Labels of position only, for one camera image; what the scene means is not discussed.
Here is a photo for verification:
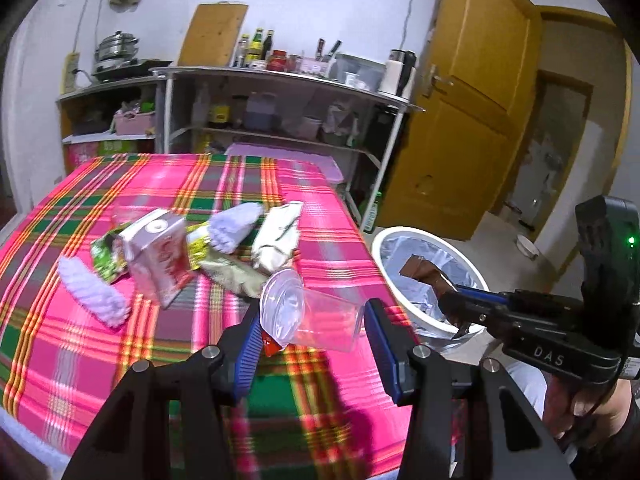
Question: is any clear plastic cup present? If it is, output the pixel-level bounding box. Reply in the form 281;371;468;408
259;269;363;352

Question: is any brown wrapper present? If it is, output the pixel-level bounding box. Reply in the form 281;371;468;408
398;253;474;331

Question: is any white paper carton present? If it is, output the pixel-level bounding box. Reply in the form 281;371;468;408
250;200;304;274

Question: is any green snack bag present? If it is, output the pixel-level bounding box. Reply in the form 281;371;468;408
90;222;129;284

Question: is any white trash bin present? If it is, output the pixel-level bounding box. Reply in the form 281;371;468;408
371;226;489;346

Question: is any metal kitchen shelf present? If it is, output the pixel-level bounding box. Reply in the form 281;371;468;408
156;66;416;229

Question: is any person's right hand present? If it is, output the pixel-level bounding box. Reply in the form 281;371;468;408
542;377;634;448

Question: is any gold foil wrapper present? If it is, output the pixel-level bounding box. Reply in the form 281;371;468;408
200;249;268;299

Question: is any pink plaid tablecloth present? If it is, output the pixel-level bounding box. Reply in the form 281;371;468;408
1;155;410;479

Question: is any white foam net sleeve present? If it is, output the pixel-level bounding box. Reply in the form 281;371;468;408
58;257;130;330
207;203;264;255

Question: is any pink milk carton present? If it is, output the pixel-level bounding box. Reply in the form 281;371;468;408
118;208;192;309

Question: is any green floor bottle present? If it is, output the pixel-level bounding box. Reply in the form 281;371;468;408
359;191;382;234

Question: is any yellow wooden door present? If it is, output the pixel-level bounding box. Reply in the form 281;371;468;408
376;0;542;240

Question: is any white electric kettle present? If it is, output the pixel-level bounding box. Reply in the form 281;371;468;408
378;49;416;100

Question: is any pink plastic basket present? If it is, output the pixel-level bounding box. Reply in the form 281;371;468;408
114;110;155;136

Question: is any wooden side shelf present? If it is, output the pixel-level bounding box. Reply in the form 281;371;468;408
56;76;166;174

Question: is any clear plastic container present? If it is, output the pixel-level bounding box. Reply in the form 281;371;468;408
329;52;385;92

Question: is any clear plastic bottle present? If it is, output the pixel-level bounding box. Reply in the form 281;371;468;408
233;34;250;67

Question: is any red lidded jar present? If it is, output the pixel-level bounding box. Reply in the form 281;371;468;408
267;49;288;72

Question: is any green glass bottle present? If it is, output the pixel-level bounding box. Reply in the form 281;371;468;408
245;27;264;65

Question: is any black induction cooker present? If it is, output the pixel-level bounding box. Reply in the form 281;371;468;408
92;60;170;82

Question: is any dark sauce bottle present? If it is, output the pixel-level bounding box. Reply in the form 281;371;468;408
260;29;273;61

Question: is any wooden cutting board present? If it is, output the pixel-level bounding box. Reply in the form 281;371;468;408
177;2;248;67

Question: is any steel steamer pot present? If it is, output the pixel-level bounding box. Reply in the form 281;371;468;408
94;30;139;62

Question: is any power strip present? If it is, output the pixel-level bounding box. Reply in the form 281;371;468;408
61;52;80;94

